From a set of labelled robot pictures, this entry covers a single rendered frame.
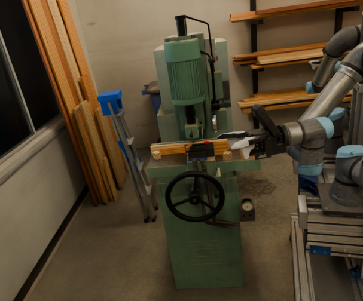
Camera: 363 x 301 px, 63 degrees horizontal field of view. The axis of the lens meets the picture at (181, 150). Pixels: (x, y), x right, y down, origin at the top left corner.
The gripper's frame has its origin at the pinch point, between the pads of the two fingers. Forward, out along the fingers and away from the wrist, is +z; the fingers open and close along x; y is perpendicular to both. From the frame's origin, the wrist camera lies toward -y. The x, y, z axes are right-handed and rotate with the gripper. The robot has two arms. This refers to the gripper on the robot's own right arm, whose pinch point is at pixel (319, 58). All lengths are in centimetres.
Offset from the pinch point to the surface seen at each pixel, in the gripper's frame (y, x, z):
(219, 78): -13, -71, -42
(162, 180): 26, -113, -74
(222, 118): 11, -74, -44
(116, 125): 10, -153, 0
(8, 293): 76, -229, -84
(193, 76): -21, -84, -66
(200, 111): 1, -85, -50
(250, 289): 114, -81, -78
